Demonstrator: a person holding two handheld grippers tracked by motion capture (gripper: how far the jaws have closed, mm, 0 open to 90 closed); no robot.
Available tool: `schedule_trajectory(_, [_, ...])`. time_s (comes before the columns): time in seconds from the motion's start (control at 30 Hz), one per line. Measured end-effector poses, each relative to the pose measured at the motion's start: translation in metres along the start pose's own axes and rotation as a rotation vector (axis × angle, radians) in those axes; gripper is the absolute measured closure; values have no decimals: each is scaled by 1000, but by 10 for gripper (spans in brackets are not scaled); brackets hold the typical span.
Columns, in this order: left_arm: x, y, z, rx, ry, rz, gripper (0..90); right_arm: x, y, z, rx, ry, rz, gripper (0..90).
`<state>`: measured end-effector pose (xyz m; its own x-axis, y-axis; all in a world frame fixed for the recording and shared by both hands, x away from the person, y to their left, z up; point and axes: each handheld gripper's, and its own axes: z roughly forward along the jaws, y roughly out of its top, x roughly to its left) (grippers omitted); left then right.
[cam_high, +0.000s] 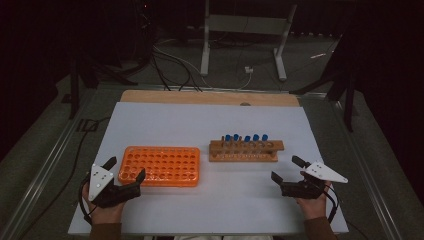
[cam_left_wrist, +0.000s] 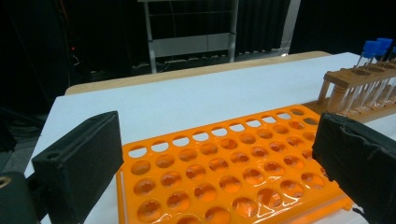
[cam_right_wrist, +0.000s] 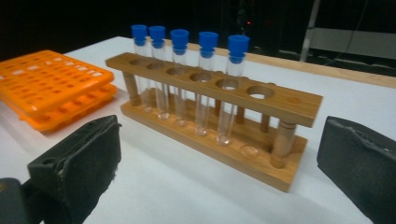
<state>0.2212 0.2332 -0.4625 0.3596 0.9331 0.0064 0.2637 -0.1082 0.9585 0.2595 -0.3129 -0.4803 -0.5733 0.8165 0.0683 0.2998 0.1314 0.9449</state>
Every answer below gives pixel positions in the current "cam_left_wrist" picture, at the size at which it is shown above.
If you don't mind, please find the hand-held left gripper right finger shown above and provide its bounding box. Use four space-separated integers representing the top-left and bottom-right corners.
312 112 396 224

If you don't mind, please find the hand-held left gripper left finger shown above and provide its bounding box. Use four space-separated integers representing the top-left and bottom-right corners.
32 110 124 224

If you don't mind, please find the wooden test tube rack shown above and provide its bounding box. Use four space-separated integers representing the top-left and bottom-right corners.
303 60 396 124

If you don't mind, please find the orange plastic test tube rack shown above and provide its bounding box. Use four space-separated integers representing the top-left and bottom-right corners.
115 105 354 224

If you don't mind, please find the blue-capped test tube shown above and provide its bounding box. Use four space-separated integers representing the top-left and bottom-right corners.
358 37 394 110
372 46 396 105
342 40 383 116

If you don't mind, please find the grey metal stand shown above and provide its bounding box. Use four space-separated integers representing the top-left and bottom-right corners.
138 0 241 74

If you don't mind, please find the black curtain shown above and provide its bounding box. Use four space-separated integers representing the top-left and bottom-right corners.
238 0 292 53

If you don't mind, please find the light metal post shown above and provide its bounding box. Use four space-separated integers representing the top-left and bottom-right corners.
279 0 303 56

